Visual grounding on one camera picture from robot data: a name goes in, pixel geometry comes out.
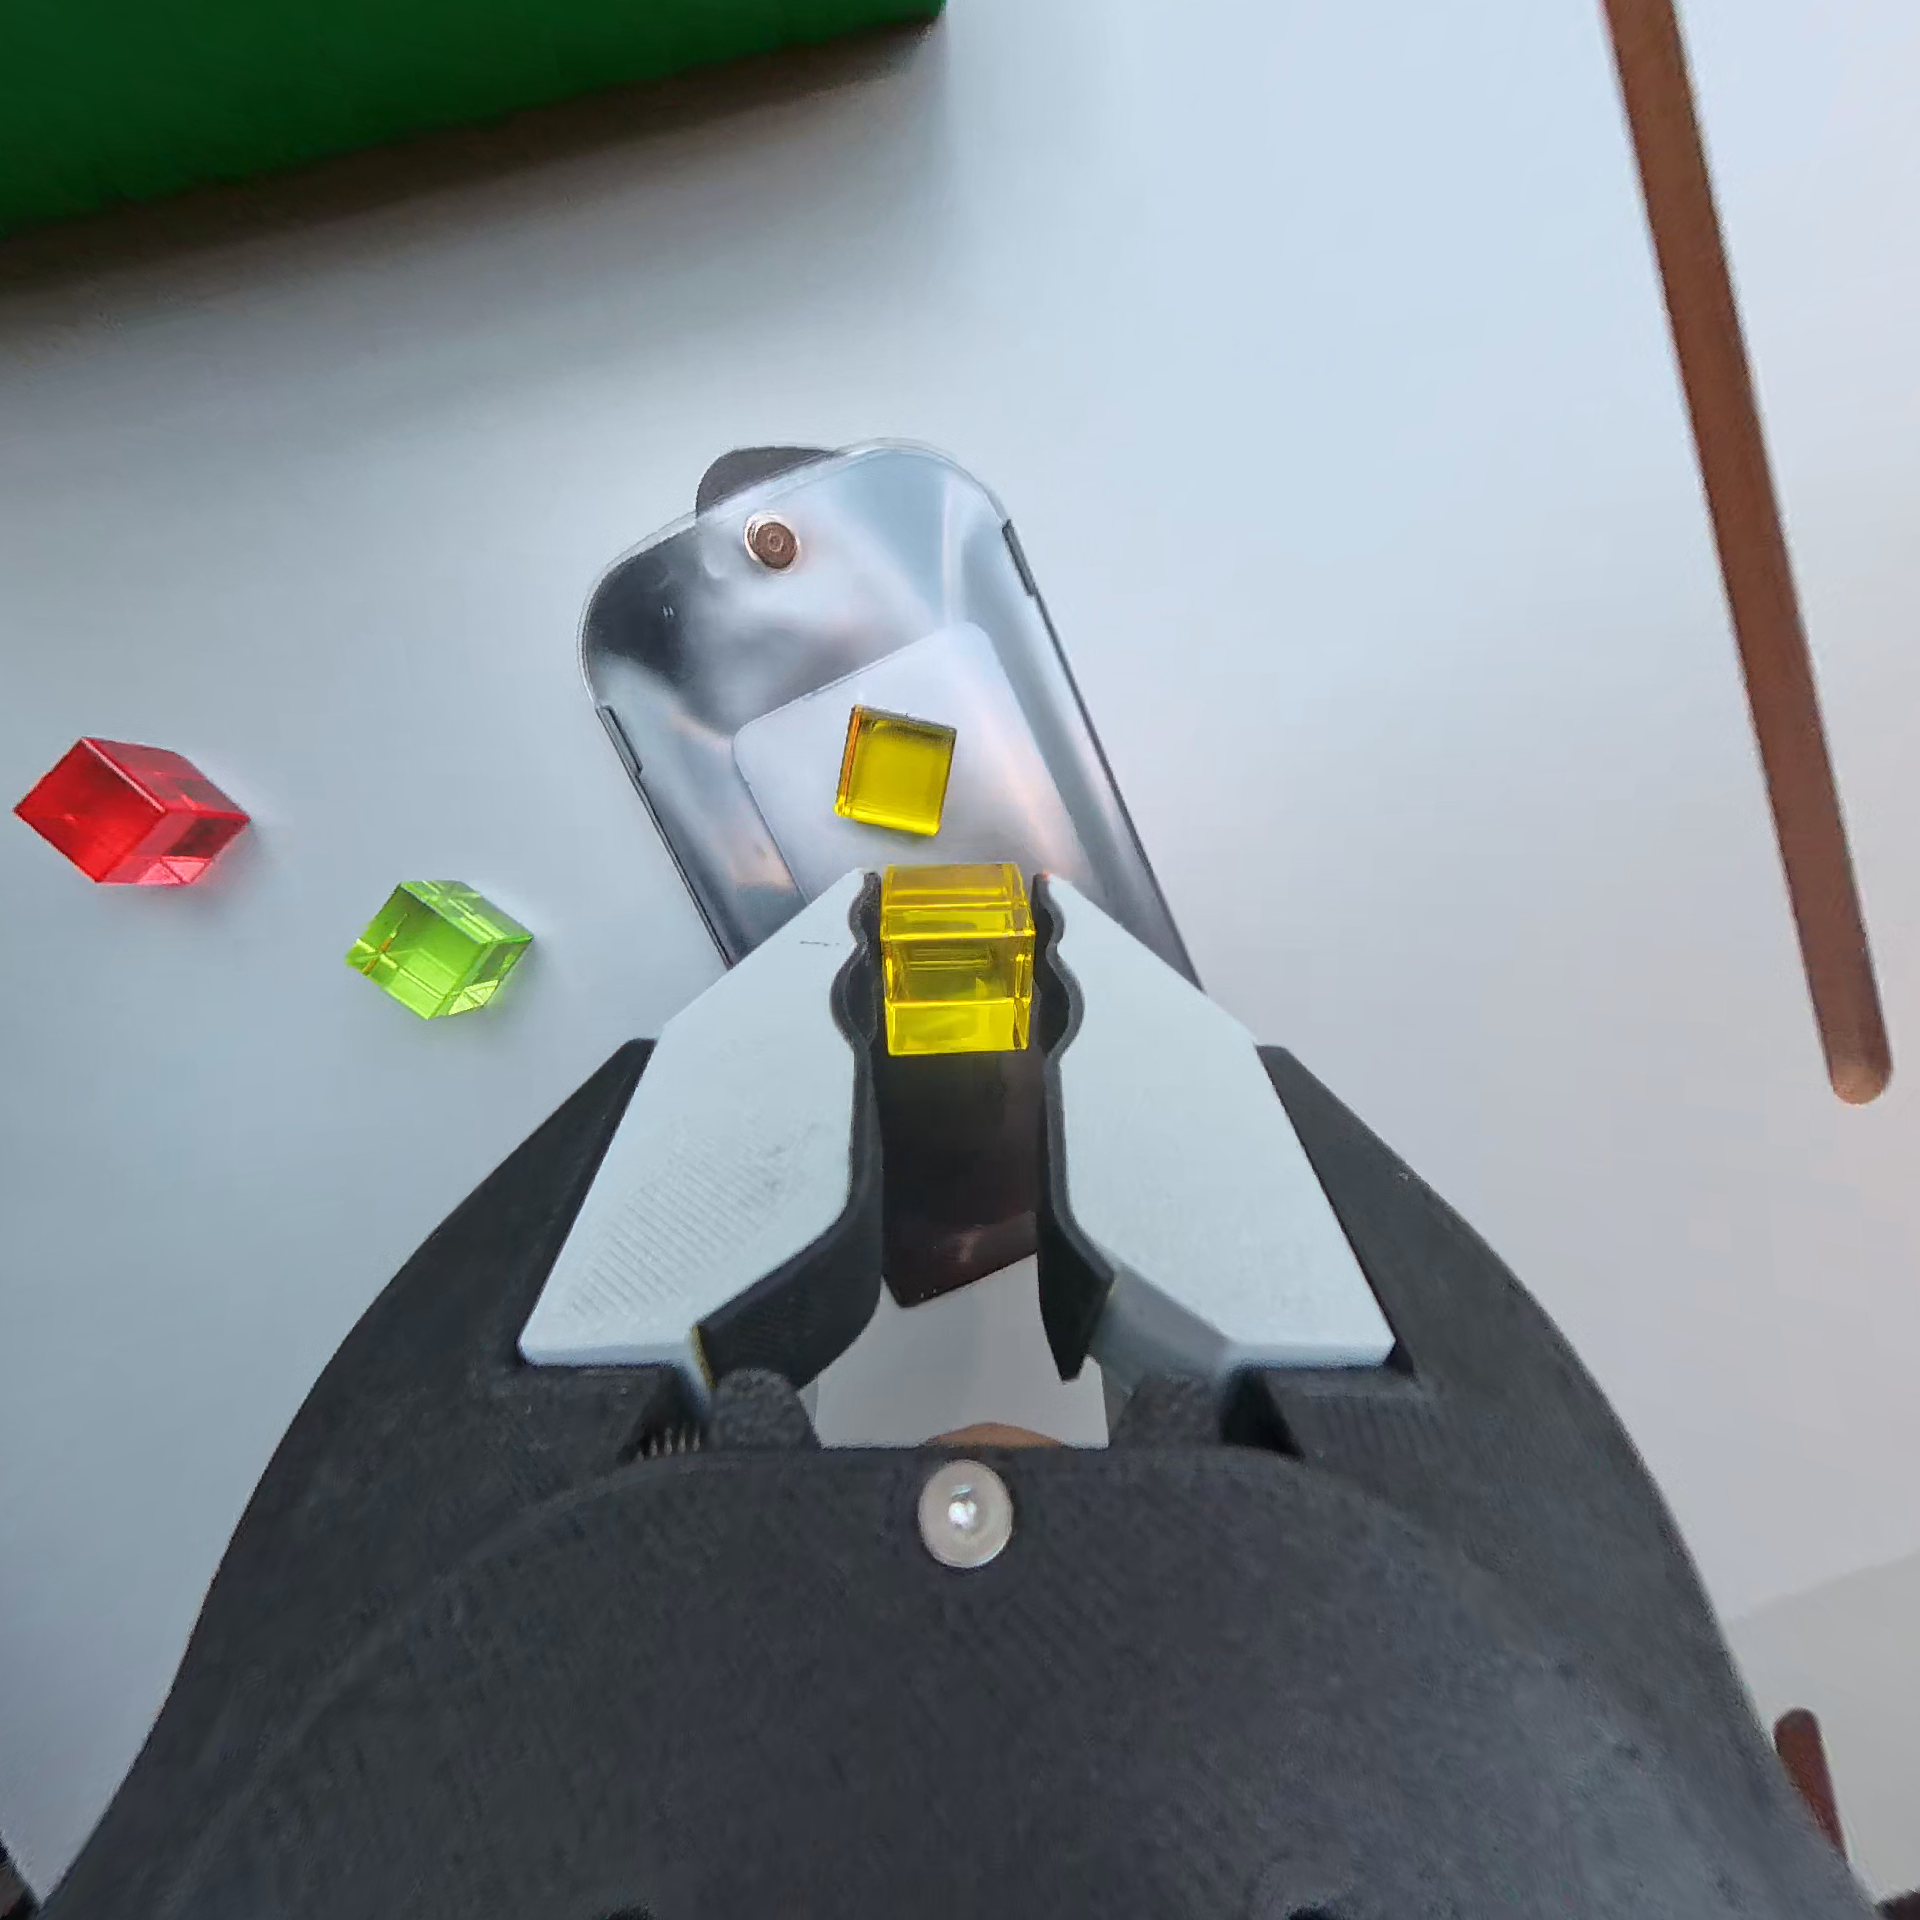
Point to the shiny metal tray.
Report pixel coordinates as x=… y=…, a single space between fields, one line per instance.
x=886 y=599

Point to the long brown wooden rod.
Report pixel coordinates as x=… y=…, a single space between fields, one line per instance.
x=1746 y=524

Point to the yellow transparent cube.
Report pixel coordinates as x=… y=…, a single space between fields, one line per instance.
x=960 y=960

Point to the short brown wooden rod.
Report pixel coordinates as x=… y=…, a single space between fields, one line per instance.
x=1808 y=1778

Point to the green transparent cube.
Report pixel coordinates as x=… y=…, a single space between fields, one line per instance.
x=442 y=948

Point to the red transparent cube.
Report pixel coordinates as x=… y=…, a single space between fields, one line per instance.
x=128 y=810

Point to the green box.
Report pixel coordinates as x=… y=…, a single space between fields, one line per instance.
x=375 y=76

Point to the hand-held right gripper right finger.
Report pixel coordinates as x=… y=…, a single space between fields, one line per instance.
x=1201 y=1185

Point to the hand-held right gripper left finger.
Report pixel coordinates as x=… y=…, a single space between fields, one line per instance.
x=721 y=1170

